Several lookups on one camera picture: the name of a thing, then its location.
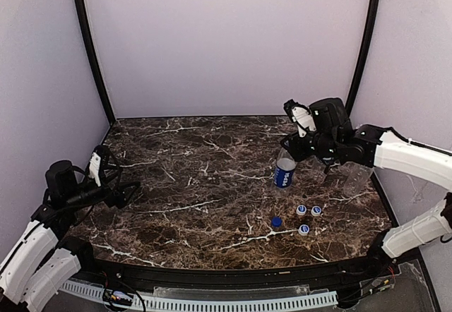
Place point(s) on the black corner post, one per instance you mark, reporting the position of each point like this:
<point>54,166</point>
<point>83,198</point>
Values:
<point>91,54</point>
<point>362,55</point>

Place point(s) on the right wrist camera with heatsink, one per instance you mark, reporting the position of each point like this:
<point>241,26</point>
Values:
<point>301,116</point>

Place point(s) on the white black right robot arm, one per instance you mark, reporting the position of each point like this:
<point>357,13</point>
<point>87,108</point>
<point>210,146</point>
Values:
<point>325,131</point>

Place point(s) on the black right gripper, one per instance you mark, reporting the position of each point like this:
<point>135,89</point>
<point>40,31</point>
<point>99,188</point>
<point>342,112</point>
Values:
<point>301,144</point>

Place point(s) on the white slotted cable duct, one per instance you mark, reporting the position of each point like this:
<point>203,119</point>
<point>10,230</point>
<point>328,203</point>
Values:
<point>297,298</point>

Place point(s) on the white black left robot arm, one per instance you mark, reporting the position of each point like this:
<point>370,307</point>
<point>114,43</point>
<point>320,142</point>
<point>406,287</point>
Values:
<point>46,256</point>

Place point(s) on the black front table rail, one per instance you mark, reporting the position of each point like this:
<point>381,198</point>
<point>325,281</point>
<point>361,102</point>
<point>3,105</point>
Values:
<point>360,283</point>

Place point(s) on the solid blue pepsi cap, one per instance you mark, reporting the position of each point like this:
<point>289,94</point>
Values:
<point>276,222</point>

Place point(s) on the clear bottle blue pepsi label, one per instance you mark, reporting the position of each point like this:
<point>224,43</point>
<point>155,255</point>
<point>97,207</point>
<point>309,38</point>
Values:
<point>317,169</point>

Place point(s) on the blue white bottle cap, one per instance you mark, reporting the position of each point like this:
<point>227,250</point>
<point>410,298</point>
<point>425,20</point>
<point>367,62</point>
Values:
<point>316,211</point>
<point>304,229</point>
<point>301,210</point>

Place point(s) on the black right corner post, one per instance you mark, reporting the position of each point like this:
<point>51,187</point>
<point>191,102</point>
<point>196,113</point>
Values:
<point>362,55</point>

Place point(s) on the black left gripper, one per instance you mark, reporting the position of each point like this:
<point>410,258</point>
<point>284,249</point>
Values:
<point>113,196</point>

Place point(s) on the black left corner post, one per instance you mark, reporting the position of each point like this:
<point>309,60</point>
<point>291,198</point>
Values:
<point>91,54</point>

